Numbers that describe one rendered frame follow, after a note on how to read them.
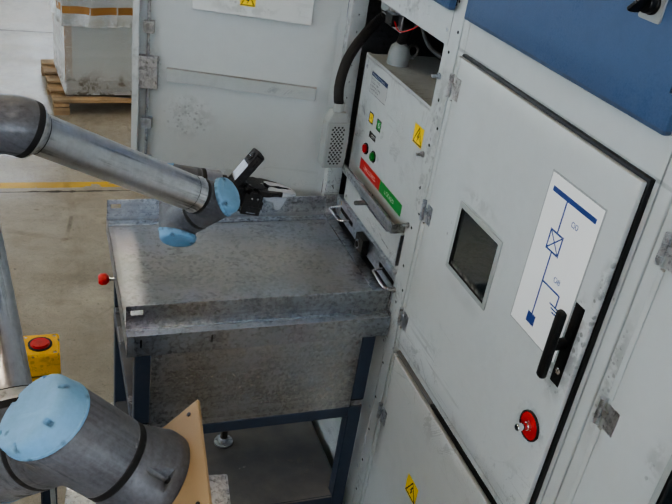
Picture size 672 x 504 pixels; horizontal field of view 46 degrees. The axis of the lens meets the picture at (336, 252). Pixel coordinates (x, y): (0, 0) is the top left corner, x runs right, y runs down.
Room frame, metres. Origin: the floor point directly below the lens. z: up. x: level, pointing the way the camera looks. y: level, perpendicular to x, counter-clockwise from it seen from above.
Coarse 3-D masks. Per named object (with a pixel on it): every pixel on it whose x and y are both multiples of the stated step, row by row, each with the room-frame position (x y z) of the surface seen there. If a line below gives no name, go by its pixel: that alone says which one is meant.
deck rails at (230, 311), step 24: (120, 216) 2.02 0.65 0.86; (144, 216) 2.05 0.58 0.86; (240, 216) 2.16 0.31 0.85; (264, 216) 2.19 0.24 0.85; (288, 216) 2.22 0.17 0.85; (312, 216) 2.24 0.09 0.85; (144, 312) 1.52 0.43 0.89; (168, 312) 1.54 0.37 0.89; (192, 312) 1.56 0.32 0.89; (216, 312) 1.58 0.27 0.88; (240, 312) 1.61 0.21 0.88; (264, 312) 1.63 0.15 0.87; (288, 312) 1.66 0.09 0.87; (312, 312) 1.68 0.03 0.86; (336, 312) 1.71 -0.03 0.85; (360, 312) 1.73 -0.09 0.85; (384, 312) 1.76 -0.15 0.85
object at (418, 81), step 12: (384, 60) 2.22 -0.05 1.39; (420, 60) 2.28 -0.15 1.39; (432, 60) 2.30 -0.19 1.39; (396, 72) 2.12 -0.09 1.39; (408, 72) 2.14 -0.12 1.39; (420, 72) 2.16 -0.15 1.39; (432, 72) 2.17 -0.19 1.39; (408, 84) 2.02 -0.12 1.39; (420, 84) 2.04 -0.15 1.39; (432, 84) 2.06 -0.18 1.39; (420, 96) 1.92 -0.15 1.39; (432, 96) 1.95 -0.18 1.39
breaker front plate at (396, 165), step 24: (384, 72) 2.13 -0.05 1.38; (360, 96) 2.26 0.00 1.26; (408, 96) 1.97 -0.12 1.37; (360, 120) 2.23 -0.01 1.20; (384, 120) 2.08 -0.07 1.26; (408, 120) 1.95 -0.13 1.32; (360, 144) 2.21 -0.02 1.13; (384, 144) 2.05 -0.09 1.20; (408, 144) 1.92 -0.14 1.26; (384, 168) 2.03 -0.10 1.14; (408, 168) 1.90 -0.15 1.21; (408, 192) 1.87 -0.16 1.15; (360, 216) 2.12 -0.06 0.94; (384, 240) 1.95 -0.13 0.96
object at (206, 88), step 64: (192, 0) 2.29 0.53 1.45; (256, 0) 2.31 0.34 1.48; (320, 0) 2.35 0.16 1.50; (192, 64) 2.32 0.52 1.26; (256, 64) 2.33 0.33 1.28; (320, 64) 2.35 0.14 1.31; (192, 128) 2.32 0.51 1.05; (256, 128) 2.34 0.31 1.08; (320, 128) 2.35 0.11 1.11; (320, 192) 2.33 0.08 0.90
